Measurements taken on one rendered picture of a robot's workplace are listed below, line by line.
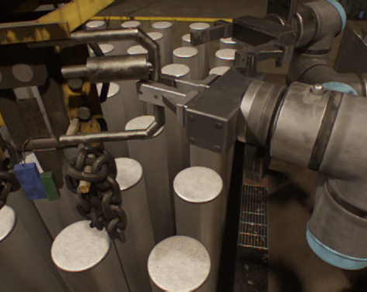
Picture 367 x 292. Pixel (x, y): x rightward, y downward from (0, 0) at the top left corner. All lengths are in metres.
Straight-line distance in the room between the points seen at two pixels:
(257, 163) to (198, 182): 0.62
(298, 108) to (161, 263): 0.59
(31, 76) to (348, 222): 0.44
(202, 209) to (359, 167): 0.70
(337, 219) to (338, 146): 0.10
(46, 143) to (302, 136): 0.40
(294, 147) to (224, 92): 0.10
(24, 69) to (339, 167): 0.40
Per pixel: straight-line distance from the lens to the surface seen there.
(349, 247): 0.40
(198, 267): 0.80
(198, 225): 1.02
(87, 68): 0.40
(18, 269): 1.13
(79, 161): 0.48
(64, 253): 0.89
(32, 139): 0.55
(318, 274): 2.14
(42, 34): 0.41
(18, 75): 0.47
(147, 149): 1.24
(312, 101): 0.32
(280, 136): 0.32
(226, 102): 0.33
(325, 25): 0.74
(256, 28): 0.62
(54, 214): 1.28
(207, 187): 0.96
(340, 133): 0.31
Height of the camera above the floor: 1.76
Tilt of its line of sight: 38 degrees down
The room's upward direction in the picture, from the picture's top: 2 degrees counter-clockwise
